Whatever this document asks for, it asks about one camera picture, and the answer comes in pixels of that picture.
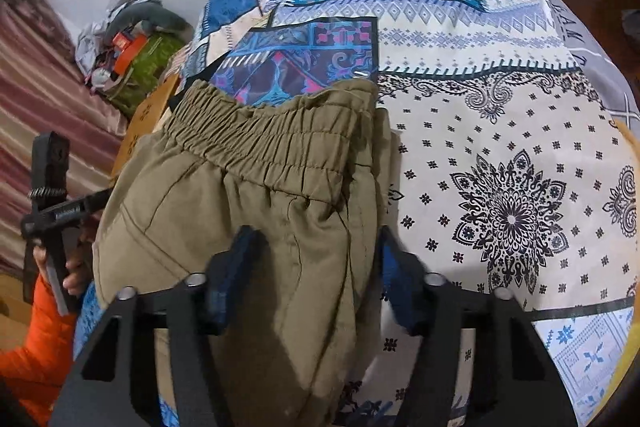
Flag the wooden lap desk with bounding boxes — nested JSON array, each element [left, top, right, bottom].
[[110, 74, 180, 182]]

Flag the green patterned storage bag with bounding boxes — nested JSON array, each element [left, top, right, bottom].
[[96, 32, 183, 119]]

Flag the left hand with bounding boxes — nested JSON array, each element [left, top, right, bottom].
[[32, 218, 98, 297]]

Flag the grey neck pillow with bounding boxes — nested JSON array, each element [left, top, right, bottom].
[[102, 1, 194, 44]]

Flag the grey clothes pile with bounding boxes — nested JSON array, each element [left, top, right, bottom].
[[75, 0, 163, 78]]

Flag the striped pink curtain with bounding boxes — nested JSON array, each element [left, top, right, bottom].
[[0, 0, 127, 277]]

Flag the orange box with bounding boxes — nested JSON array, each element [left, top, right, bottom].
[[112, 31, 149, 76]]

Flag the khaki elastic waist pants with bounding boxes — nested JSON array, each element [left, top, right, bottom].
[[93, 79, 393, 426]]

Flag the orange jacket sleeve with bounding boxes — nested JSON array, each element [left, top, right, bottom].
[[1, 275, 77, 426]]

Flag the patchwork patterned bed quilt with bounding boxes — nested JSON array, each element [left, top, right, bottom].
[[71, 0, 640, 427]]

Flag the black folded garment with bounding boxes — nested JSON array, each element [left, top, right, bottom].
[[167, 78, 195, 113]]

